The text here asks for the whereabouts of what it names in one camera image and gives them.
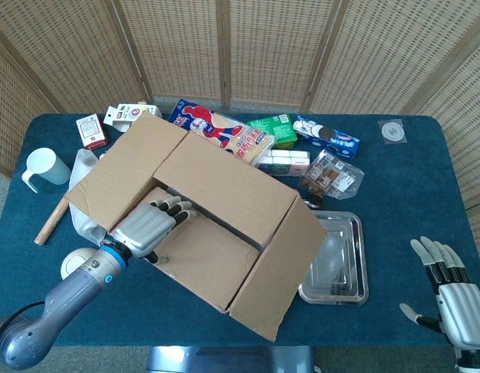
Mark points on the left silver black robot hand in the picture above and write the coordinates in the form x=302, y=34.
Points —
x=147, y=229

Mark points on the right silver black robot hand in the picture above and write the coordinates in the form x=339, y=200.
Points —
x=461, y=311

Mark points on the red brown cardboard box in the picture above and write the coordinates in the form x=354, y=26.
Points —
x=232, y=186

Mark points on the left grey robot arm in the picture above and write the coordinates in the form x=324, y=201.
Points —
x=69, y=291

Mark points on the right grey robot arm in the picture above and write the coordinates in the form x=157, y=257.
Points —
x=471, y=361

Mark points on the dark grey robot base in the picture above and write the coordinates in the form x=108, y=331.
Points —
x=232, y=359

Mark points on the small red white box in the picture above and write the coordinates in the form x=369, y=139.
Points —
x=91, y=131

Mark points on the white box with sponge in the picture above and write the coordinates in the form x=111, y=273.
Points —
x=123, y=112

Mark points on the green carton box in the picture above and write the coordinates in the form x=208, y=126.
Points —
x=275, y=128

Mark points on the beige round bowl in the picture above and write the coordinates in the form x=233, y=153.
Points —
x=75, y=258

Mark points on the clear plastic bag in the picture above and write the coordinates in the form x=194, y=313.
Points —
x=82, y=163

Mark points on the wooden rolling pin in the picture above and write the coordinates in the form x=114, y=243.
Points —
x=49, y=223

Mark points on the white plastic measuring cup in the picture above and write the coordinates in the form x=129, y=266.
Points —
x=46, y=167

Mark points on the blue red snack bag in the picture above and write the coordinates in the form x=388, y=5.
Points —
x=216, y=124

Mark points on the stainless steel rectangular tray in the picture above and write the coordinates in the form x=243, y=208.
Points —
x=341, y=252

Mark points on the white tissue pack row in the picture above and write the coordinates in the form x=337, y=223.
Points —
x=286, y=163

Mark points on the metal spoon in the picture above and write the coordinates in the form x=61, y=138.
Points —
x=315, y=202

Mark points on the clear plastic pastry container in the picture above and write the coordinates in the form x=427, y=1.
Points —
x=333, y=175

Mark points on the round disc in clear bag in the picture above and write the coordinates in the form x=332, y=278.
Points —
x=392, y=131

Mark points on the blue sandwich cookie package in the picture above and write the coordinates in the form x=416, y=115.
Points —
x=325, y=136

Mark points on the woven rattan folding screen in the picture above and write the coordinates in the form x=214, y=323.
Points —
x=282, y=46

